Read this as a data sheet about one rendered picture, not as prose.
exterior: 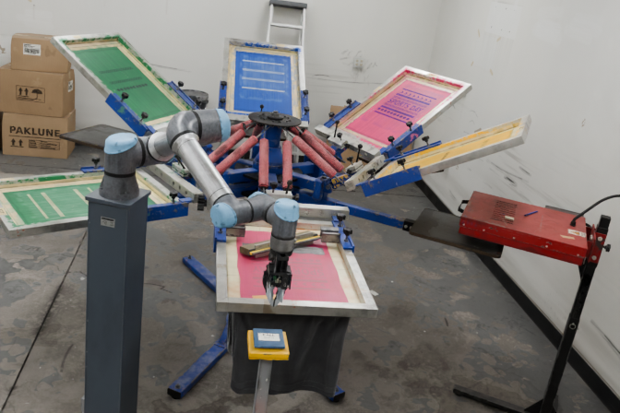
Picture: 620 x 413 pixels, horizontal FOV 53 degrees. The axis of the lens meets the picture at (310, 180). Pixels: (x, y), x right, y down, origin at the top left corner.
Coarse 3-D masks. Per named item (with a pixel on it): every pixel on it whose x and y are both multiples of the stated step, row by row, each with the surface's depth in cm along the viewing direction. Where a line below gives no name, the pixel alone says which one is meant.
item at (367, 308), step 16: (256, 224) 290; (304, 224) 293; (320, 224) 294; (224, 256) 249; (352, 256) 265; (224, 272) 237; (352, 272) 252; (224, 288) 226; (368, 288) 241; (224, 304) 217; (240, 304) 218; (256, 304) 219; (288, 304) 221; (304, 304) 223; (320, 304) 224; (336, 304) 226; (352, 304) 227; (368, 304) 229
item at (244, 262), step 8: (248, 232) 283; (256, 232) 284; (264, 232) 285; (240, 240) 274; (248, 240) 275; (256, 240) 276; (264, 240) 277; (240, 256) 259; (248, 256) 260; (240, 264) 253; (248, 264) 254; (240, 272) 246; (248, 272) 247; (240, 280) 240; (248, 280) 241; (240, 288) 235; (248, 288) 235; (256, 288) 236; (248, 296) 230; (288, 296) 234
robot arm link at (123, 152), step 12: (108, 144) 231; (120, 144) 230; (132, 144) 233; (108, 156) 232; (120, 156) 231; (132, 156) 234; (144, 156) 237; (108, 168) 234; (120, 168) 233; (132, 168) 236
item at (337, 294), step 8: (296, 256) 266; (304, 256) 267; (312, 256) 268; (320, 256) 269; (328, 256) 270; (328, 264) 264; (328, 272) 256; (336, 272) 257; (328, 280) 250; (336, 280) 250; (336, 288) 245; (296, 296) 234; (304, 296) 235; (312, 296) 236; (320, 296) 237; (328, 296) 238; (336, 296) 238; (344, 296) 239
